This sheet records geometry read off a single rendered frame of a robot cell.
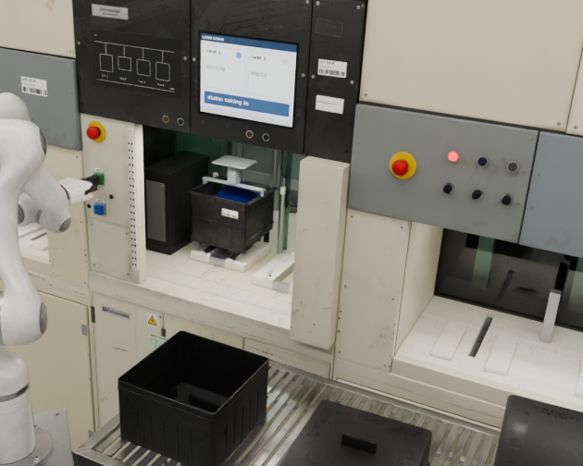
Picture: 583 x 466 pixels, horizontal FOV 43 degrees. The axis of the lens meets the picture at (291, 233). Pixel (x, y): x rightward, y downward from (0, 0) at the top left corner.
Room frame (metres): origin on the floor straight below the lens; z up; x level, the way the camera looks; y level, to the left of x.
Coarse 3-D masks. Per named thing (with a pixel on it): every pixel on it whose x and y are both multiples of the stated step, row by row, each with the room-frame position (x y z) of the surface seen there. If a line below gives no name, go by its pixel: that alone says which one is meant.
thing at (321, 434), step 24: (336, 408) 1.51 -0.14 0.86; (312, 432) 1.41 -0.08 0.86; (336, 432) 1.41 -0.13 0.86; (360, 432) 1.42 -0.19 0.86; (384, 432) 1.42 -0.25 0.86; (408, 432) 1.43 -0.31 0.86; (288, 456) 1.32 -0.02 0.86; (312, 456) 1.32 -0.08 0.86; (336, 456) 1.33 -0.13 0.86; (360, 456) 1.33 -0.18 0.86; (384, 456) 1.34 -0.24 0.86; (408, 456) 1.34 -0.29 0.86
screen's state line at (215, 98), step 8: (208, 96) 1.98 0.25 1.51; (216, 96) 1.97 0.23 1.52; (224, 96) 1.96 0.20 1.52; (232, 96) 1.94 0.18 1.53; (240, 96) 1.94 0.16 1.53; (224, 104) 1.96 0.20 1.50; (232, 104) 1.94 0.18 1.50; (240, 104) 1.94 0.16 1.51; (248, 104) 1.93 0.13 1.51; (256, 104) 1.91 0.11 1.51; (264, 104) 1.91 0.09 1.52; (272, 104) 1.90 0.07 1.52; (280, 104) 1.89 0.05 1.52; (288, 104) 1.88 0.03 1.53; (264, 112) 1.91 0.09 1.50; (272, 112) 1.90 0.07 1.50; (280, 112) 1.89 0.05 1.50; (288, 112) 1.88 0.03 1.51
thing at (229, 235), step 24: (240, 168) 2.29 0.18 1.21; (192, 192) 2.30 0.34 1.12; (216, 192) 2.44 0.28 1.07; (264, 192) 2.29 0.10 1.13; (192, 216) 2.30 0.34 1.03; (216, 216) 2.26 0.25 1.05; (240, 216) 2.22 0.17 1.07; (264, 216) 2.33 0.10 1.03; (192, 240) 2.30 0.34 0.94; (216, 240) 2.26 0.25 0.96; (240, 240) 2.22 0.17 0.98; (264, 240) 2.40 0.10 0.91
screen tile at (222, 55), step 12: (216, 48) 1.97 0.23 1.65; (228, 48) 1.95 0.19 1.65; (216, 60) 1.97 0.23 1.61; (228, 60) 1.95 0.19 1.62; (240, 60) 1.94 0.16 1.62; (216, 72) 1.97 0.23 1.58; (240, 72) 1.94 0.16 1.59; (216, 84) 1.97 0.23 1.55; (228, 84) 1.95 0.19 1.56; (240, 84) 1.94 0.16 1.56
